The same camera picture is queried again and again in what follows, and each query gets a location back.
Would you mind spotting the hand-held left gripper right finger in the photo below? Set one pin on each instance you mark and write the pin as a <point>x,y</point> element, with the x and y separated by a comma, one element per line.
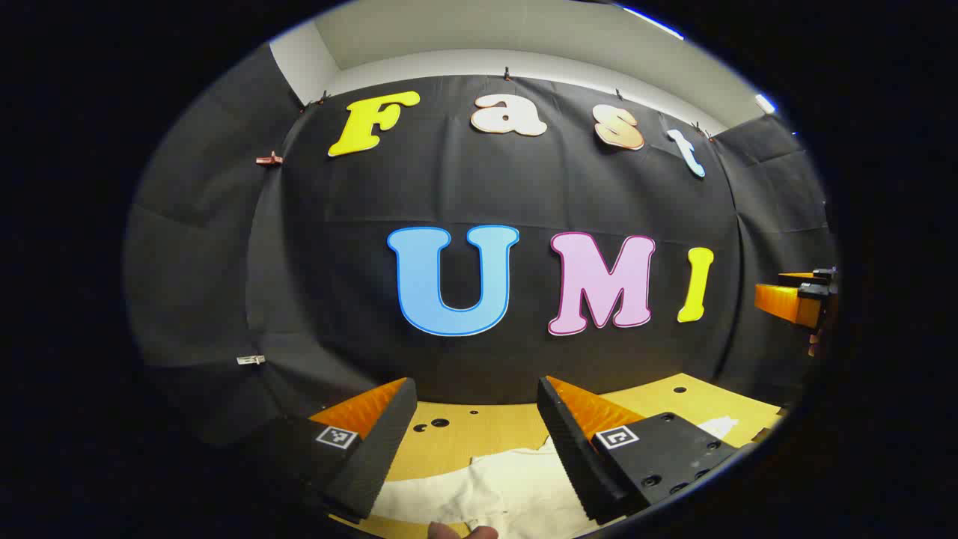
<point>576,457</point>

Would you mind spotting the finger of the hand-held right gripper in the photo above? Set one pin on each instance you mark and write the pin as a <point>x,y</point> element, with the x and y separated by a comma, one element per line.
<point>778,303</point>
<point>804,278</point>

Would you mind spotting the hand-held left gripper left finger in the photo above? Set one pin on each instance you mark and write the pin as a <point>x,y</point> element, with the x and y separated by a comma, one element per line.
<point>374,457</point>

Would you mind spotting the white sweatshirt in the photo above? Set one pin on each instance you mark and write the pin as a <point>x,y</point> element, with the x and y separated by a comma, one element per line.
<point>509,486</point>

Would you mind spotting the white metal cloth clip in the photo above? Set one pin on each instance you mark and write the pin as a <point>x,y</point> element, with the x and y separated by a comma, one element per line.
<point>251,360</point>

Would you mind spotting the ceiling light strip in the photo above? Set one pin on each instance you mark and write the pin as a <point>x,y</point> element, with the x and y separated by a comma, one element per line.
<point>765,103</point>

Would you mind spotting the black backdrop cloth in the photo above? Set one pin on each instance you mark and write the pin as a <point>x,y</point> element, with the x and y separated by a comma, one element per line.
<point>337,195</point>

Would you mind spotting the copper cloth clip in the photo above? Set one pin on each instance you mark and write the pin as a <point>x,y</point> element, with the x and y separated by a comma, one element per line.
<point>269,159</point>

